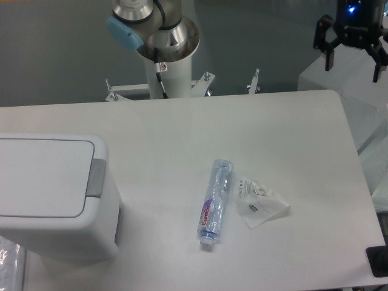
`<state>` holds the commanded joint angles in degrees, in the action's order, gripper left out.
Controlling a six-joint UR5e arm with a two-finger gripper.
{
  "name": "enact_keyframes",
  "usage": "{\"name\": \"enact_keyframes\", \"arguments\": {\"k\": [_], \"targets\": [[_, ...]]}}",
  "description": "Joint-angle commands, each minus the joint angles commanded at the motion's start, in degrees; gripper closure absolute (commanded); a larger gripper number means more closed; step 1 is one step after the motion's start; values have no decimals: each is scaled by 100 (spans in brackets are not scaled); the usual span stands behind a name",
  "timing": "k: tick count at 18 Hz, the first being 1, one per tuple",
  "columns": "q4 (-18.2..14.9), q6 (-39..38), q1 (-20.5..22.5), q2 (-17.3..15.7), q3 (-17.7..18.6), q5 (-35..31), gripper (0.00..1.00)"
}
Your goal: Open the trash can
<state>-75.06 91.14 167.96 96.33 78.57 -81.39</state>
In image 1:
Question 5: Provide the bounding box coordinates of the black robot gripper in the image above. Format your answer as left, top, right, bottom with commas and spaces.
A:
313, 0, 387, 82

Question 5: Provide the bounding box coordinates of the white trash can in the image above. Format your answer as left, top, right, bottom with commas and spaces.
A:
1, 132, 123, 261

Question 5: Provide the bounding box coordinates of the clear plastic wrapper bag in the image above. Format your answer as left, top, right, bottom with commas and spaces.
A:
234, 176, 290, 230

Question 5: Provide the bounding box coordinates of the crushed clear plastic bottle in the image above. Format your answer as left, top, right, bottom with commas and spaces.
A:
197, 159, 233, 251

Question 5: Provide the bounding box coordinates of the black device at table edge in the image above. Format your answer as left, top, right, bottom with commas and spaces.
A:
366, 246, 387, 278

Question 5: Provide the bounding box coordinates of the clear plastic sheet bottom left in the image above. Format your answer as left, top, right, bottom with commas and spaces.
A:
1, 237, 26, 290

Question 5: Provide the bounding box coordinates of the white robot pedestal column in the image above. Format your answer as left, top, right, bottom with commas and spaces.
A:
135, 17, 201, 99

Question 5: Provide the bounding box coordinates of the black cable on pedestal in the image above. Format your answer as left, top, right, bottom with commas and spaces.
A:
153, 47, 169, 99

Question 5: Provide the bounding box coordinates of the white pedestal base bracket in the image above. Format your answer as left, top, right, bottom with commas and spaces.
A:
105, 68, 261, 102

